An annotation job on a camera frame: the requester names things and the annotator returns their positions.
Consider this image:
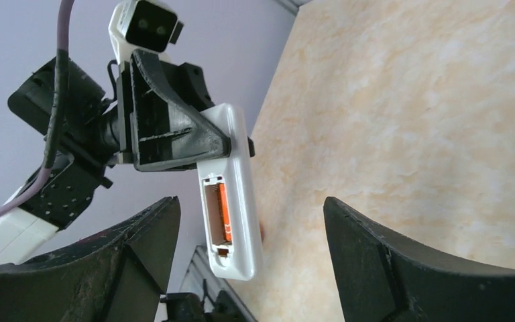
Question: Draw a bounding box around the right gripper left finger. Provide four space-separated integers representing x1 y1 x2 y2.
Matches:
0 197 181 321

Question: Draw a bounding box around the orange battery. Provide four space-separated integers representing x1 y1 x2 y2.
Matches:
218 182 232 242

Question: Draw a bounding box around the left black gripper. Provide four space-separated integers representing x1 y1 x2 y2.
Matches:
115 50 231 172

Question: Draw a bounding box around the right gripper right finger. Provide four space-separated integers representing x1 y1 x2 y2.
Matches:
323 197 515 321

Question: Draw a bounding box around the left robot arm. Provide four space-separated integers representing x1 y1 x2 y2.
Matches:
0 49 232 264

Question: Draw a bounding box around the white remote with buttons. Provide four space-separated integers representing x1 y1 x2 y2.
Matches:
197 103 263 281

